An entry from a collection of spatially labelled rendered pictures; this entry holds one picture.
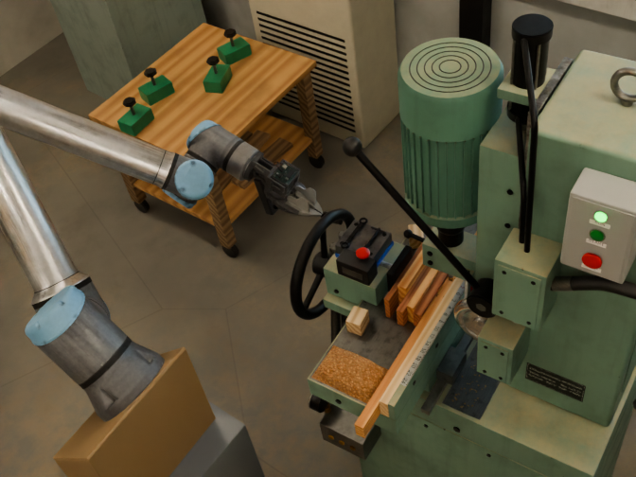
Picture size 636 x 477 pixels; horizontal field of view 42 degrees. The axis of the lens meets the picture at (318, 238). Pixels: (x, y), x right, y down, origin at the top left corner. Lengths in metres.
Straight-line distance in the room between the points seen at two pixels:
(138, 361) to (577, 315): 0.94
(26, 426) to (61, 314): 1.20
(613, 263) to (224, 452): 1.15
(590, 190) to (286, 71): 2.01
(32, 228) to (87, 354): 0.35
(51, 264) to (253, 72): 1.37
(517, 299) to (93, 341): 0.92
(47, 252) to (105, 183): 1.66
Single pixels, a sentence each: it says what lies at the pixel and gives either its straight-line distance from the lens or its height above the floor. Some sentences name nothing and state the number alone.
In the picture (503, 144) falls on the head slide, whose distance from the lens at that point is 1.39.
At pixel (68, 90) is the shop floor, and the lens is 4.28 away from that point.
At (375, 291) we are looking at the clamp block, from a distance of 1.78.
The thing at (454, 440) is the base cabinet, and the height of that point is 0.68.
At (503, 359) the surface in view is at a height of 1.05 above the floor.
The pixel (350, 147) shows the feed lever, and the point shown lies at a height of 1.41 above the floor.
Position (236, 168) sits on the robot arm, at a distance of 2.04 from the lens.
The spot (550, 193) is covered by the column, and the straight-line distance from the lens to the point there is 1.34.
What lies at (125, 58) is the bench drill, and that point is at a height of 0.35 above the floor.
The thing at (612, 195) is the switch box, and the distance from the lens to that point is 1.24.
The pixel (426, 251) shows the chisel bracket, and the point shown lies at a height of 1.05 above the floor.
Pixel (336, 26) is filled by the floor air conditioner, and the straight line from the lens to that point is 3.18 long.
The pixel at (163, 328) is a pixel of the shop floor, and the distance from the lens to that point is 3.05.
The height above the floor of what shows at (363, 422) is 0.94.
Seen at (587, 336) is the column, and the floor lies 1.08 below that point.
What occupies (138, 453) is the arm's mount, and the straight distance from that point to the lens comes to 1.94.
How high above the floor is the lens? 2.35
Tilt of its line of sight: 48 degrees down
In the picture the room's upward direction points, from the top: 11 degrees counter-clockwise
